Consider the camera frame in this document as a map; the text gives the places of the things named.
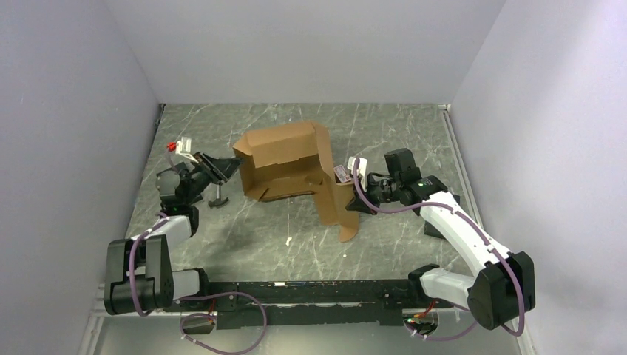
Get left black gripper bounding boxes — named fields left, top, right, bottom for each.
left=183, top=152, right=245, bottom=204

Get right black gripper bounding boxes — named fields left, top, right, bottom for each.
left=346, top=172, right=401, bottom=216

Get brown cardboard box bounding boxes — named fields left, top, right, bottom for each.
left=232, top=121, right=359, bottom=243

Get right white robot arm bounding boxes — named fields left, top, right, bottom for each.
left=346, top=148, right=535, bottom=337

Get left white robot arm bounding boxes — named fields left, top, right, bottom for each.
left=104, top=152, right=243, bottom=317

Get small red white box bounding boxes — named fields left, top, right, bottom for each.
left=333, top=165, right=352, bottom=183

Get right black rectangular pad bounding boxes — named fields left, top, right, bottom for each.
left=420, top=192, right=461, bottom=241

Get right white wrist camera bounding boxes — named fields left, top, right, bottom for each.
left=347, top=156, right=368, bottom=178

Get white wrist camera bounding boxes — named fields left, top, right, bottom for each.
left=347, top=156, right=368, bottom=178
left=166, top=137, right=196, bottom=161

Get black handled claw hammer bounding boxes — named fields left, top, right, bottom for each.
left=207, top=184, right=229, bottom=209

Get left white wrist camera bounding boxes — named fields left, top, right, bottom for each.
left=166, top=137, right=196, bottom=161

